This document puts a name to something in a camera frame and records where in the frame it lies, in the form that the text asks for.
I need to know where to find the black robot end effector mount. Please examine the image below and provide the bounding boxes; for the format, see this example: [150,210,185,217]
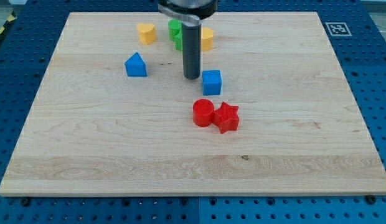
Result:
[158,0,218,26]

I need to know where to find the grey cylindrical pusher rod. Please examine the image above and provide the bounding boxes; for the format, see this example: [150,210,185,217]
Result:
[181,23,201,80]

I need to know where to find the blue triangle block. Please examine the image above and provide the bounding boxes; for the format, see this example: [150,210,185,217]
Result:
[125,52,148,77]

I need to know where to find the yellow block behind rod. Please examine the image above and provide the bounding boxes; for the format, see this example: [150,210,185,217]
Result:
[201,27,214,51]

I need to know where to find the green block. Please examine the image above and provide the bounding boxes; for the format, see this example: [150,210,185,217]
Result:
[168,19,182,50]

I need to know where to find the yellow heart block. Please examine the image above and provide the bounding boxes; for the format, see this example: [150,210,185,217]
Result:
[137,23,157,45]

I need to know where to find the blue cube block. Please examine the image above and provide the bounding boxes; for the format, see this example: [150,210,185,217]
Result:
[202,70,222,96]

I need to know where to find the red cylinder block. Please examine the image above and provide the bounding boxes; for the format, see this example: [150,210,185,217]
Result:
[192,99,214,127]

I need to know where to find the red star block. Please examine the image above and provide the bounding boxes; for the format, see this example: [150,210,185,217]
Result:
[212,102,240,134]

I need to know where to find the wooden board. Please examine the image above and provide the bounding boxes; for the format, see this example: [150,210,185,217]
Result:
[0,12,386,197]

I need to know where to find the fiducial marker tag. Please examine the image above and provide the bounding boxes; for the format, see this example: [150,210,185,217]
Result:
[325,22,352,37]

